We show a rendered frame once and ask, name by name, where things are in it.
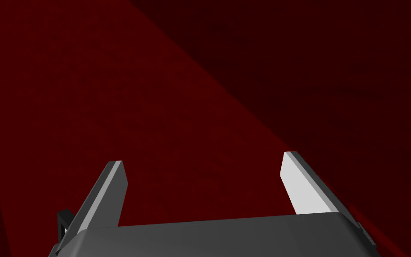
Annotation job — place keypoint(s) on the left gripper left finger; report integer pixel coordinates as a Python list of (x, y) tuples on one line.
[(105, 200)]

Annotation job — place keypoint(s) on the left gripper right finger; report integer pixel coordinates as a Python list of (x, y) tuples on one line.
[(307, 192)]

